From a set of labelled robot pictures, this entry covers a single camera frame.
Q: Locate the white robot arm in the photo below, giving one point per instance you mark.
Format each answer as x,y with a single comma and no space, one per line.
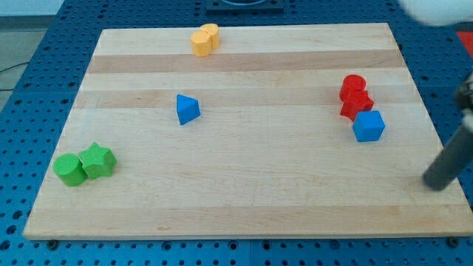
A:
438,13

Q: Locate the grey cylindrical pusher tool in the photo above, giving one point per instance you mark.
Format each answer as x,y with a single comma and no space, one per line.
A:
457,153

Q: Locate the yellow hexagon block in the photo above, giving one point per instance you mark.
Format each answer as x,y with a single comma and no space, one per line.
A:
201,44

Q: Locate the wooden board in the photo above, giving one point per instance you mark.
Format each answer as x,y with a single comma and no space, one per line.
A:
269,157

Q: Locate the red cylinder block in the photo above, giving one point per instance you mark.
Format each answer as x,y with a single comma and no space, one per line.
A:
350,84

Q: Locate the blue cube block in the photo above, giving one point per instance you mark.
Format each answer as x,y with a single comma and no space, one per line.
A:
368,126

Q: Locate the green star block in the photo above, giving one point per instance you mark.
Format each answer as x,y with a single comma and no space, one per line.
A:
97,161

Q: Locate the green cylinder block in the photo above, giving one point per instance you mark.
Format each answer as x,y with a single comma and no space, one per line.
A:
69,169

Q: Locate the blue triangle block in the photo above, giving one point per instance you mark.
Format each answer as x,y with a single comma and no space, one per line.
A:
187,109

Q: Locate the red star block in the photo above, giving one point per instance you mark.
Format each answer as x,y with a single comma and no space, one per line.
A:
355,102

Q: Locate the yellow heart block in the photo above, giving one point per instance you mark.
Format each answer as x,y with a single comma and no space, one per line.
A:
214,32

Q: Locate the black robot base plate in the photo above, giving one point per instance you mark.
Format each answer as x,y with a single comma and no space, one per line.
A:
218,6

